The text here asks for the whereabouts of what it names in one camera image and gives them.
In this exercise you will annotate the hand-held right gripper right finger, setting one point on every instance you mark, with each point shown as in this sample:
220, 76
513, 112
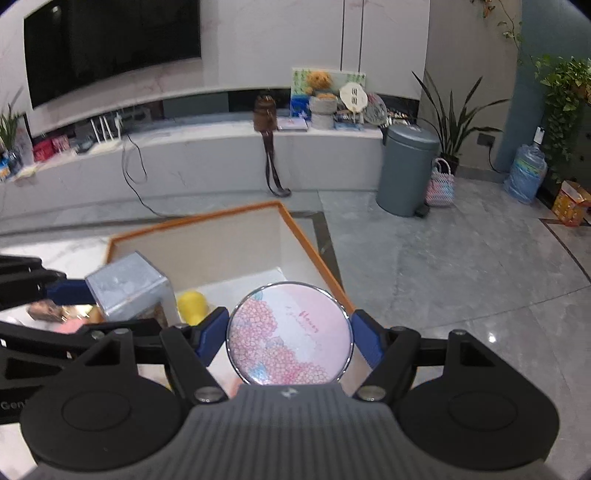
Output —
367, 337

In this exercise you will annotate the black wall television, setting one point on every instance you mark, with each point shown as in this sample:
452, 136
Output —
111, 41

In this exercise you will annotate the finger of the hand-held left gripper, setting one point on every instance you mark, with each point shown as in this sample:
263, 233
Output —
74, 292
55, 334

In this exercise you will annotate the orange printed carton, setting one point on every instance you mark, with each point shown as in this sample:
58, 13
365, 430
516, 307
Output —
570, 207

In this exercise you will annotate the round pink floral compact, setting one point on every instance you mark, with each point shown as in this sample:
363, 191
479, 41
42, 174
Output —
291, 332

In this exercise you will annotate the grey pedal trash bin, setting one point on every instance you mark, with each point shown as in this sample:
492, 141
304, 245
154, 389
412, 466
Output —
406, 170

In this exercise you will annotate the green blue painted picture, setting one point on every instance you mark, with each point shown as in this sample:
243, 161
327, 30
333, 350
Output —
300, 87

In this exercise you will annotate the red pink box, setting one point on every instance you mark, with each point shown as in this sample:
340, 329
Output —
60, 144

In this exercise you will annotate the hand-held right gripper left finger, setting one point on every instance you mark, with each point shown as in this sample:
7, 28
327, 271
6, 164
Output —
210, 332

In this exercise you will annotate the pink woven basket bag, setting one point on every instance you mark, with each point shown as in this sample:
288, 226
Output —
439, 189

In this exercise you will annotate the blue snack bag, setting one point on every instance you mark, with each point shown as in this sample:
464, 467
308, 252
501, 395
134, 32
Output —
3, 168

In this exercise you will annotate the patterned round hand fan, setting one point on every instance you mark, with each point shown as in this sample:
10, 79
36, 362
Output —
376, 108

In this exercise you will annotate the brown teddy bear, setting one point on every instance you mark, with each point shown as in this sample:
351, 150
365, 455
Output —
321, 79

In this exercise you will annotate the pink flat notebook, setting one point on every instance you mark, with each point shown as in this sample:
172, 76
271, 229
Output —
292, 124

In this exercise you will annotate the white round hand fan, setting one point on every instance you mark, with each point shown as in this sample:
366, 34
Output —
353, 95

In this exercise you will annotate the white marble tv cabinet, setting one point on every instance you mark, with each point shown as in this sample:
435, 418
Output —
207, 157

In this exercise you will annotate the flat blue box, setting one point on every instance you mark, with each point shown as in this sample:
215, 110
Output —
346, 124

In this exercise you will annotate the plant in glass vase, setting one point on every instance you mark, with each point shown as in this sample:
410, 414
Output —
11, 134

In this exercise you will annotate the dark brown printed box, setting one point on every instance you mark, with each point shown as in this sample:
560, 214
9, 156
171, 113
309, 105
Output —
46, 313

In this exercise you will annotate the brown leather bag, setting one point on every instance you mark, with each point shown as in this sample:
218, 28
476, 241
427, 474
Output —
265, 115

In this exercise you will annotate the dark grey cabinet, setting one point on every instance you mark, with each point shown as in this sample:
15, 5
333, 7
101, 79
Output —
582, 152

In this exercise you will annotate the hanging vine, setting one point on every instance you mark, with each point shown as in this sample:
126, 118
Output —
510, 30

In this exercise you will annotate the orange cardboard box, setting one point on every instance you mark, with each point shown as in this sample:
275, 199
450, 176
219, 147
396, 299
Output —
207, 249

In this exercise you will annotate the green pothos plant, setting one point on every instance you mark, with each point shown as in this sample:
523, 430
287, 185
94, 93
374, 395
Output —
561, 87

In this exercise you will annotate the dark wall outlet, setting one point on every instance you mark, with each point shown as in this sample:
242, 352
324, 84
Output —
487, 139

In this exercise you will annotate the translucent grey cube box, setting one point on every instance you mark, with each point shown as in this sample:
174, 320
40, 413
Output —
129, 286

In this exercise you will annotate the grey woven basket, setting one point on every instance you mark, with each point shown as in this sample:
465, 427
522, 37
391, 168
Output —
322, 105
322, 121

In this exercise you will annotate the white wifi router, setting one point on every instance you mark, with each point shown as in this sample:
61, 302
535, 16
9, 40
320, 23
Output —
108, 141

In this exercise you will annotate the blue water jug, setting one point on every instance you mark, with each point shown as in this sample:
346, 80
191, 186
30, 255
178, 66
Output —
526, 173

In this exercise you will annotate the long-leaved potted plant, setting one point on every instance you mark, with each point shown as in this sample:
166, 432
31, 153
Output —
450, 134

